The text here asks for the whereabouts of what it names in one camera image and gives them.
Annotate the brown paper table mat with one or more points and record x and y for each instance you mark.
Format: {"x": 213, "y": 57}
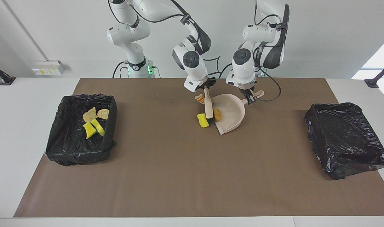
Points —
{"x": 210, "y": 189}

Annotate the green topped yellow sponge scrap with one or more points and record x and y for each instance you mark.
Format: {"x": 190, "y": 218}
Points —
{"x": 98, "y": 127}

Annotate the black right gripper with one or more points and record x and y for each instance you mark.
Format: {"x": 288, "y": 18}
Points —
{"x": 207, "y": 84}

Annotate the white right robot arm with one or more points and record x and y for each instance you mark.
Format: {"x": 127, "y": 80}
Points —
{"x": 193, "y": 67}

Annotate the beige plastic dustpan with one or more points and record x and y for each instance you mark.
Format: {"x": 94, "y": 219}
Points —
{"x": 232, "y": 110}

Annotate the white wall conduit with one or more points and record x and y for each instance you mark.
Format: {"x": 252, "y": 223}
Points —
{"x": 25, "y": 30}

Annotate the yellow sponge wedge green backed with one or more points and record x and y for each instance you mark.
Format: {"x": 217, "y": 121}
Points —
{"x": 203, "y": 120}

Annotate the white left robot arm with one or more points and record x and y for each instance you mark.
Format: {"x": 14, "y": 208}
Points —
{"x": 243, "y": 67}

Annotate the white wall socket box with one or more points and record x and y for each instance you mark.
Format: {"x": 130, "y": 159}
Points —
{"x": 47, "y": 67}

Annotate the black bag lined bin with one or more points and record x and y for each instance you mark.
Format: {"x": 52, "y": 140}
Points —
{"x": 72, "y": 148}
{"x": 343, "y": 135}

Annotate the black camera stand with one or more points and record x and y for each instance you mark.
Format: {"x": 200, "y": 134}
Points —
{"x": 373, "y": 82}
{"x": 7, "y": 80}

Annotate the plain yellow sponge piece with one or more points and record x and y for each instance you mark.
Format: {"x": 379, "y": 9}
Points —
{"x": 89, "y": 130}

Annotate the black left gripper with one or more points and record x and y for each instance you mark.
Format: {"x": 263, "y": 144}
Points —
{"x": 249, "y": 92}

